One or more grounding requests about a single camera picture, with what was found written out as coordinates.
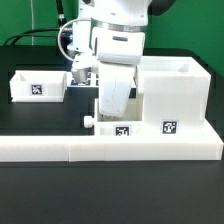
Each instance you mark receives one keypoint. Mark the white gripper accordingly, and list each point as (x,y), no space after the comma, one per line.
(115,82)

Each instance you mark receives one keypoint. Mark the white front drawer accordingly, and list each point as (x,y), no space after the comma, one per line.
(127,125)

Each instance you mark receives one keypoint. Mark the white drawer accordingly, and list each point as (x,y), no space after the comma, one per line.
(38,86)
(127,125)

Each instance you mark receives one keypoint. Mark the white drawer cabinet box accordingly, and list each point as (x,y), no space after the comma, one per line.
(174,93)

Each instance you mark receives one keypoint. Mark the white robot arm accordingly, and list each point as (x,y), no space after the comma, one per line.
(115,32)

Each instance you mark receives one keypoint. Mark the white rear drawer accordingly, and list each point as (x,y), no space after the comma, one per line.
(38,86)

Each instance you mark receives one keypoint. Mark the white L-shaped fence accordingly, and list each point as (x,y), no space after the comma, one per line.
(205,145)

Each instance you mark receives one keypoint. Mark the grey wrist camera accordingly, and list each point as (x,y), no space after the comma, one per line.
(81,66)

